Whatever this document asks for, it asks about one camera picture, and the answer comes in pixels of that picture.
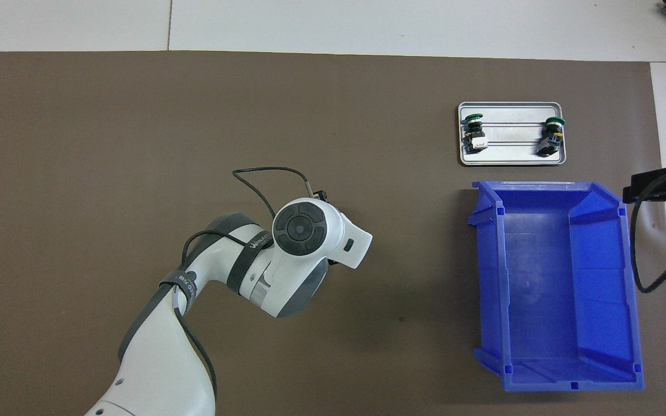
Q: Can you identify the green push button white block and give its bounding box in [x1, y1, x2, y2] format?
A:
[462, 114, 489, 154]

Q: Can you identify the blue plastic storage bin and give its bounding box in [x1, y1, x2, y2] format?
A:
[467, 180, 645, 392]

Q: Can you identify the green push button dark block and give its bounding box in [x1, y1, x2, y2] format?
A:
[536, 117, 565, 157]

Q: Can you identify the brown table mat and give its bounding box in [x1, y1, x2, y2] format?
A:
[0, 51, 666, 416]

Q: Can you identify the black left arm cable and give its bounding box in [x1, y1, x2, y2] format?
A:
[175, 167, 314, 416]

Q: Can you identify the grey metal tray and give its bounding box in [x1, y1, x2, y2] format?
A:
[457, 102, 567, 167]

